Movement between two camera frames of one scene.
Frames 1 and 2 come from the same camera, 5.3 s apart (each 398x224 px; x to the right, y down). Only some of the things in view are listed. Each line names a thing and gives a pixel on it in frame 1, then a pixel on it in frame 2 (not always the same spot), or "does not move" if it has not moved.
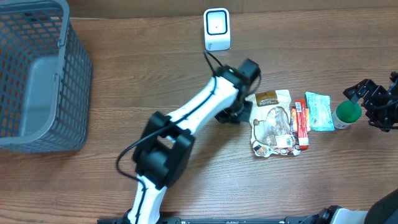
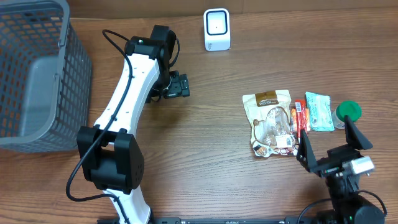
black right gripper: x=367 y=94 → x=334 y=158
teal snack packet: x=321 y=115 does not move
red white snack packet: x=270 y=121 does not move
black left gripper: x=237 y=113 → x=179 y=88
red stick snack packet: x=302 y=127 does not move
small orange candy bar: x=293 y=119 does not move
